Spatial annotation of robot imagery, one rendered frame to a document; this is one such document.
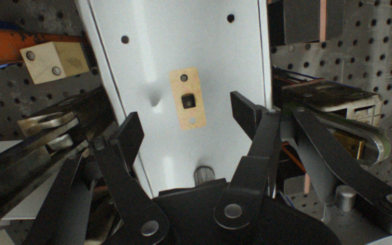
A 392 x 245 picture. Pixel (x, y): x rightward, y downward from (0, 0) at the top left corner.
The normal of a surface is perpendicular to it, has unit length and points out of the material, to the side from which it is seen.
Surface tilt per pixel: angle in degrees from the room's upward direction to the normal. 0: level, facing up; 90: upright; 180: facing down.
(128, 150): 91
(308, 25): 0
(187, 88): 0
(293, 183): 0
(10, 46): 90
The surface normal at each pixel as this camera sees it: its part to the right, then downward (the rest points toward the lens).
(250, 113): -0.98, 0.20
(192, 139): 0.07, 0.36
